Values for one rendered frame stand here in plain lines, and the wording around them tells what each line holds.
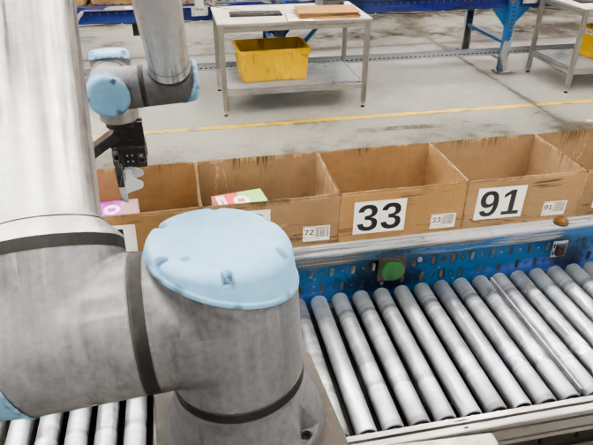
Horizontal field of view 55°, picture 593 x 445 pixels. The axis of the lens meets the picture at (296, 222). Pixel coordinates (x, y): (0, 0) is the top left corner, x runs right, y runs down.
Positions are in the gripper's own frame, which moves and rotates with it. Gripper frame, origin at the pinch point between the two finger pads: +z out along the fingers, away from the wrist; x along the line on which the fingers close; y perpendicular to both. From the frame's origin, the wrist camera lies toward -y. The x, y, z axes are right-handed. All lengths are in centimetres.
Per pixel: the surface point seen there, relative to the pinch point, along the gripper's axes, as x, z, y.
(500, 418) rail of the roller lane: -59, 38, 82
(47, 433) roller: -43, 36, -20
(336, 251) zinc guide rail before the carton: -6, 22, 56
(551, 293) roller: -20, 38, 120
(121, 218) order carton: -0.8, 7.0, -1.8
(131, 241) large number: -0.9, 14.5, -0.2
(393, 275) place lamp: -9, 31, 73
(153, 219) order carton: -0.8, 8.3, 6.5
